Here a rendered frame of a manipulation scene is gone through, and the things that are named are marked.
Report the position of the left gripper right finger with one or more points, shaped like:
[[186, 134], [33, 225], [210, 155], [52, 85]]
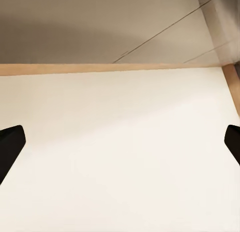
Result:
[[232, 141]]

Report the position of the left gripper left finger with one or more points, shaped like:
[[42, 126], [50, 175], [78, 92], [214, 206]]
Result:
[[12, 141]]

